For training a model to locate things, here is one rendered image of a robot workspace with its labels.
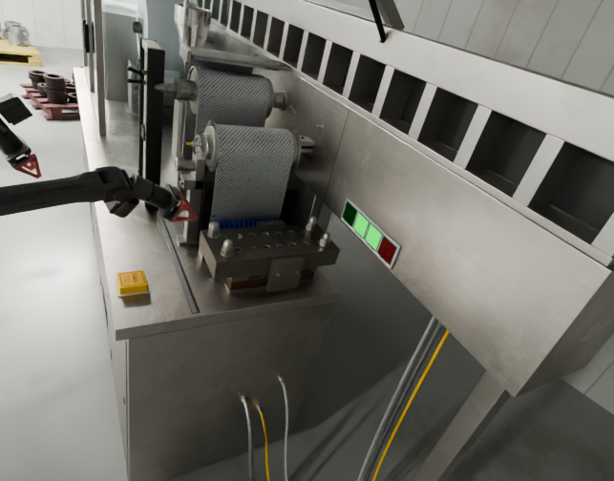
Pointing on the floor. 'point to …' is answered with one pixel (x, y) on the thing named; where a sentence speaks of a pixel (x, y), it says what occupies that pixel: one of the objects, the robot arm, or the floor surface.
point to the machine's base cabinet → (208, 384)
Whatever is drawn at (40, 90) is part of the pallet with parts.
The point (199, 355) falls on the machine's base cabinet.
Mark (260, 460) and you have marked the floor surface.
